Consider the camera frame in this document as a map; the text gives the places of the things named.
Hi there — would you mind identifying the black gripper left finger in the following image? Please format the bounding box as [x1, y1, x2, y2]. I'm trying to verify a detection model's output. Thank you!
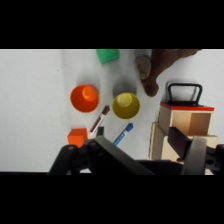
[49, 134, 155, 175]

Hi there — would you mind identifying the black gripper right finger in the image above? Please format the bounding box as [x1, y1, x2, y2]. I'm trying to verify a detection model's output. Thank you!
[167, 126, 224, 175]

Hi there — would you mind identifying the orange cube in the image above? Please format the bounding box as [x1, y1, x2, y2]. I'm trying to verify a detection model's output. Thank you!
[67, 128, 89, 148]

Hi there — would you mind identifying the orange plastic cup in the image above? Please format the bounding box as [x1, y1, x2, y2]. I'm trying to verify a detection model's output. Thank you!
[69, 84, 100, 114]

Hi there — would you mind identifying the blue marker pen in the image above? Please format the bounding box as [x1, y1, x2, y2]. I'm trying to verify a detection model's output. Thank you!
[112, 122, 135, 147]

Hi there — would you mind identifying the brown plush toy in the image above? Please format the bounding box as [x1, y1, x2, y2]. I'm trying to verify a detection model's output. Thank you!
[134, 49, 203, 98]

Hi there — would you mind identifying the wooden drawer red front black handle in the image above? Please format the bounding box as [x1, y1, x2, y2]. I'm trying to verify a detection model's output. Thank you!
[157, 82, 215, 137]

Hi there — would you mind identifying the green block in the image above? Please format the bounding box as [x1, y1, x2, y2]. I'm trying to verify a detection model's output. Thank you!
[95, 49, 121, 65]

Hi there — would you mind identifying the yellow plastic cup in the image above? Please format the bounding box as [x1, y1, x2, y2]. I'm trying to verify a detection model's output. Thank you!
[111, 92, 141, 120]

